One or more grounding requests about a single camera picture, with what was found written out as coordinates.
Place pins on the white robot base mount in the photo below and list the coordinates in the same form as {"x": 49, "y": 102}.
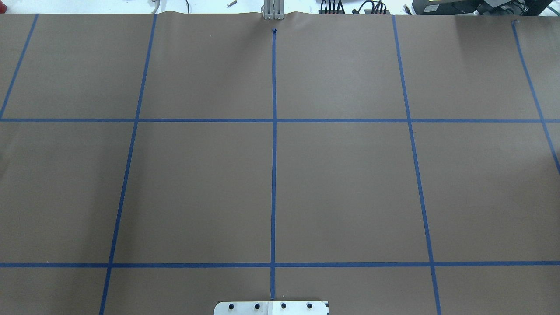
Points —
{"x": 271, "y": 308}

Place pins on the aluminium frame post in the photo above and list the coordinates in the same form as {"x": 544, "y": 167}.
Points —
{"x": 273, "y": 10}

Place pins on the black laptop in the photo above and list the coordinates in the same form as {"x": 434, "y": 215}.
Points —
{"x": 445, "y": 7}

